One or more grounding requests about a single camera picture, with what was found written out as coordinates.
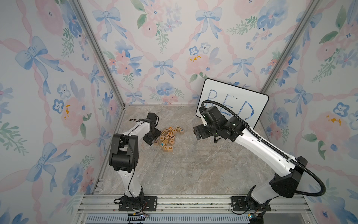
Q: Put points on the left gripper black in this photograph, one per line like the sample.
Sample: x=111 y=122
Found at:
x=150 y=141

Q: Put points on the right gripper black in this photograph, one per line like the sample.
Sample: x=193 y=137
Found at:
x=202 y=129

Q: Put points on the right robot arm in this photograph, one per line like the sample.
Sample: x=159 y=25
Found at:
x=287 y=175

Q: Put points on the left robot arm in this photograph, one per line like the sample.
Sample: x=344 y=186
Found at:
x=124 y=158

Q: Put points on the whiteboard with RED text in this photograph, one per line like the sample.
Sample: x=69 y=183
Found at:
x=247 y=104

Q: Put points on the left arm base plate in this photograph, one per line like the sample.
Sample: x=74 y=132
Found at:
x=138 y=204

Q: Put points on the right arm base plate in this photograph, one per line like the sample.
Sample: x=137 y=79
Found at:
x=241 y=204

